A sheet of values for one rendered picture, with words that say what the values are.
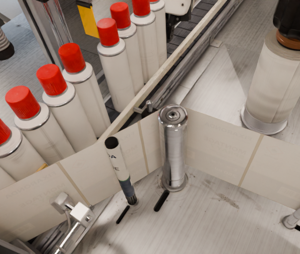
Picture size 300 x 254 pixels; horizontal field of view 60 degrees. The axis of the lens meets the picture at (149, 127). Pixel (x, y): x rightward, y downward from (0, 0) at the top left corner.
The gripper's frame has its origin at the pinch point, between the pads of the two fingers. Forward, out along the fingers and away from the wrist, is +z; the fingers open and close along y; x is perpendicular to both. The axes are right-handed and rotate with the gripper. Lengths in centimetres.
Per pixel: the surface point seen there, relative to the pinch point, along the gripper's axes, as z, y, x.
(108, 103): 13.2, -3.3, -17.9
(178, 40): 3.7, -0.4, 8.4
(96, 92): 4.0, 2.1, -28.1
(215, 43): 4.9, 6.8, 19.0
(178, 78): 10.0, 5.5, -0.8
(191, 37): 1.1, 4.3, 5.9
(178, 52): 3.4, 4.3, -0.7
